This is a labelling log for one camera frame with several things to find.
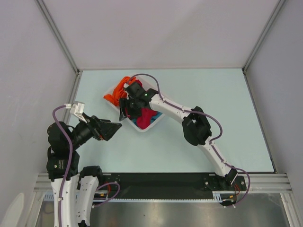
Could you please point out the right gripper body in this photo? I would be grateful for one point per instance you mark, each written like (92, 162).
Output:
(133, 102)

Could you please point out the white slotted cable duct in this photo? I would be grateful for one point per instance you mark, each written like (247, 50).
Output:
(216, 198)

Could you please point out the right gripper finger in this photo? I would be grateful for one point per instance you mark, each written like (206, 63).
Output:
(124, 109)
(135, 113)

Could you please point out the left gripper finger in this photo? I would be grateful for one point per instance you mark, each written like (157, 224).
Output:
(109, 132)
(108, 125)

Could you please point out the white plastic laundry basket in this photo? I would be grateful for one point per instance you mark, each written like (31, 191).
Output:
(146, 85)

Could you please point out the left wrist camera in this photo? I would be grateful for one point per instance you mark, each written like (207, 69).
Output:
(77, 109)

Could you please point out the magenta t shirt in basket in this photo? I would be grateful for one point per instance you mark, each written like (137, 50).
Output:
(146, 114)

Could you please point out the teal t shirt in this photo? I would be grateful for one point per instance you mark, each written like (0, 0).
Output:
(143, 124)

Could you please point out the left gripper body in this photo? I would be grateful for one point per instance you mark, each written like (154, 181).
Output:
(86, 130)

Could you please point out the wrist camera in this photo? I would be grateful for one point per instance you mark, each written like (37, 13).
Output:
(135, 90)
(77, 109)

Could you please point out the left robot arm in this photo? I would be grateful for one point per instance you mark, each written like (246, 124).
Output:
(74, 190)

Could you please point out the orange t shirt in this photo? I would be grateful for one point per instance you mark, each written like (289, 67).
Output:
(118, 91)

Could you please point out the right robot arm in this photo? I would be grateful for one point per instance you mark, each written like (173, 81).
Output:
(195, 125)

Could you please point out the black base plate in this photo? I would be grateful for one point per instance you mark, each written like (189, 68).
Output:
(170, 186)

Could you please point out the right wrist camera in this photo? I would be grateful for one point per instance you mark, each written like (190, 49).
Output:
(135, 90)

